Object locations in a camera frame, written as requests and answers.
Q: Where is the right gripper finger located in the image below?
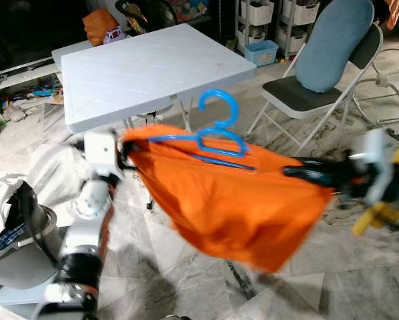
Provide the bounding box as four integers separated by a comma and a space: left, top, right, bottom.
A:
283, 165, 350, 189
298, 157, 352, 173

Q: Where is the orange shirt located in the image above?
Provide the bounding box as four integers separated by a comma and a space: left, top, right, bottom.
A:
121, 123, 335, 274

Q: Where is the blue plastic clothes hanger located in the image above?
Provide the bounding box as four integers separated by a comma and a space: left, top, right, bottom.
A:
146, 89, 257, 171

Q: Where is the yellow polo shirt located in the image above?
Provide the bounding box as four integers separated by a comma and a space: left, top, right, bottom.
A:
352, 139, 399, 236

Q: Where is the black garment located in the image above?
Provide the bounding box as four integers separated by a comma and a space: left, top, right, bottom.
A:
6, 180, 41, 231

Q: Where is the blue oval cushion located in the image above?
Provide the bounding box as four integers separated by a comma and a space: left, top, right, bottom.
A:
295, 0, 376, 93

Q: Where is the pale blue small table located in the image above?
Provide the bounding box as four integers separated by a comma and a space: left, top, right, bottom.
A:
51, 40, 97, 67

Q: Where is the white purple toy car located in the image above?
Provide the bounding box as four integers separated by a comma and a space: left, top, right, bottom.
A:
105, 27, 126, 45

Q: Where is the blue plastic bin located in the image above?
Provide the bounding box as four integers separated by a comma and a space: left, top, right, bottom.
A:
243, 40, 280, 67

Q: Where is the orange bag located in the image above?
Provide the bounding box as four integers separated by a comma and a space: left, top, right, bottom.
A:
83, 8, 120, 46

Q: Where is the white low TV bench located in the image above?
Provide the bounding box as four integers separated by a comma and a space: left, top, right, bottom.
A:
0, 57, 64, 124

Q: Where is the blue plaid garment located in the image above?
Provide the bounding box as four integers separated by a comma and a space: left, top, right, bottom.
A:
0, 223, 27, 258

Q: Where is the grey laundry bucket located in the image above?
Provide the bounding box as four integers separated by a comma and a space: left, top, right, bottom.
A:
0, 203, 61, 291

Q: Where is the white rolling shelf trolley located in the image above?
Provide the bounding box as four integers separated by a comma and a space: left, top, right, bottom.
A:
276, 0, 320, 58
234, 0, 278, 49

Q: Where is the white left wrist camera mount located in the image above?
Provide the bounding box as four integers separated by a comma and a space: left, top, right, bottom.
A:
83, 131, 123, 181

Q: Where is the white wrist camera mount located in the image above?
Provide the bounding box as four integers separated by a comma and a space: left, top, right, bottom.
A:
360, 130, 395, 201
83, 131, 123, 181

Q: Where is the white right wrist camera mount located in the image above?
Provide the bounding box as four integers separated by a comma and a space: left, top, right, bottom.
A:
360, 130, 395, 201

